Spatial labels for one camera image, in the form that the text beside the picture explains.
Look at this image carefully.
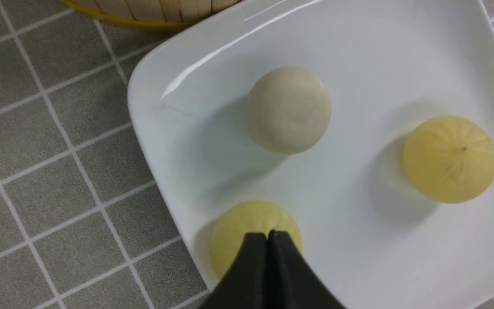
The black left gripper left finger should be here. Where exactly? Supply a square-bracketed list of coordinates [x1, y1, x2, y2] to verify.
[200, 233, 267, 309]

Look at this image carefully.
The yellow steamed bun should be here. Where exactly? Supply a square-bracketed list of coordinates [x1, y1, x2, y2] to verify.
[209, 200, 303, 279]
[401, 115, 494, 204]

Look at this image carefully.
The bamboo steamer basket yellow rim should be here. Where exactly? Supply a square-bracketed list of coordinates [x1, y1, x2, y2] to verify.
[62, 0, 239, 33]

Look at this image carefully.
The white steamed bun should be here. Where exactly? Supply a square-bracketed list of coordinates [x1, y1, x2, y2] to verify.
[243, 66, 332, 156]

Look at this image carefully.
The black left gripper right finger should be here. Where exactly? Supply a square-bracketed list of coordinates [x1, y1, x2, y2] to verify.
[267, 230, 345, 309]

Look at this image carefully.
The white square plate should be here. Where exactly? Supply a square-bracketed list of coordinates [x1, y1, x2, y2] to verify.
[128, 0, 494, 309]

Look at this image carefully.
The yellow steamed bun on plate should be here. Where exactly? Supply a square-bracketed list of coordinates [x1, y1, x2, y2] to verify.
[401, 115, 494, 204]

